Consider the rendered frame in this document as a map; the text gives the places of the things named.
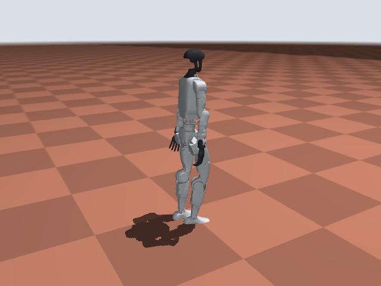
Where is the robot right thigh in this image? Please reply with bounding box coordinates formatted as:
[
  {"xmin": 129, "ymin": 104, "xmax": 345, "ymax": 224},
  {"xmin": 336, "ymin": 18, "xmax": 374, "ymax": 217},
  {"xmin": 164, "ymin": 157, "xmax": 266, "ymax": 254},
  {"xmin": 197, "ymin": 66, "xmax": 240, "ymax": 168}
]
[{"xmin": 188, "ymin": 137, "xmax": 210, "ymax": 189}]

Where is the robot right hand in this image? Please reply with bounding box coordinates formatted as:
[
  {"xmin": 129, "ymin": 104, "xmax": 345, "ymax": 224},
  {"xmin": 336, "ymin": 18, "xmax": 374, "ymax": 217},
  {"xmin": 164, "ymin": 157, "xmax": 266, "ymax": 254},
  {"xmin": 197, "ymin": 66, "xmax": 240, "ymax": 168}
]
[{"xmin": 193, "ymin": 139, "xmax": 206, "ymax": 166}]

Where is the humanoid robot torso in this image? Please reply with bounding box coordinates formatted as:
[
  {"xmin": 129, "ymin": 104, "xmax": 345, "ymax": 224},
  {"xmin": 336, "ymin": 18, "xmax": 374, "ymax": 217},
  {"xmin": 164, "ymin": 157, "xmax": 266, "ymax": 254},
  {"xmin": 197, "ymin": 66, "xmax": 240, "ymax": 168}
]
[{"xmin": 179, "ymin": 74, "xmax": 201, "ymax": 147}]

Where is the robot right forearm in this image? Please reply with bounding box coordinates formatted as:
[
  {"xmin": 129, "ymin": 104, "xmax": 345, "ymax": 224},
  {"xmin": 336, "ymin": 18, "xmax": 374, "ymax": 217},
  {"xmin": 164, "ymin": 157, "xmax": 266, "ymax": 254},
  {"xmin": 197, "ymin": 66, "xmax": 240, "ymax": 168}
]
[{"xmin": 196, "ymin": 111, "xmax": 210, "ymax": 146}]

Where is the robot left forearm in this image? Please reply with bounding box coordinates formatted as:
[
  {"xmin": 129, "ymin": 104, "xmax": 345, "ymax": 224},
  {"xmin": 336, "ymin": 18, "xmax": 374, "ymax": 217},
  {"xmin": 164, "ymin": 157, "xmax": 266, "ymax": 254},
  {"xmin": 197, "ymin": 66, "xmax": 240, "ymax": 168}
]
[{"xmin": 176, "ymin": 108, "xmax": 185, "ymax": 132}]

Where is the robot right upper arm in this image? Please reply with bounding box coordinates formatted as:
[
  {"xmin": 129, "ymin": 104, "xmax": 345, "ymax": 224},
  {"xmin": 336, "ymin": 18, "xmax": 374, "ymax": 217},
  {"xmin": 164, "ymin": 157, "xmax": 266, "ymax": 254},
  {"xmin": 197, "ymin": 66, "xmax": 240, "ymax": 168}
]
[{"xmin": 193, "ymin": 80, "xmax": 207, "ymax": 118}]

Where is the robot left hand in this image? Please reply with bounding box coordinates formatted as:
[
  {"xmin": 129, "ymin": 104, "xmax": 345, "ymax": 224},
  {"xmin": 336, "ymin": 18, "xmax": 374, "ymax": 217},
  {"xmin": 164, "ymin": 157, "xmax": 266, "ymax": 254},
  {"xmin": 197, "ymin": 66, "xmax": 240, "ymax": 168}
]
[{"xmin": 169, "ymin": 128, "xmax": 180, "ymax": 151}]

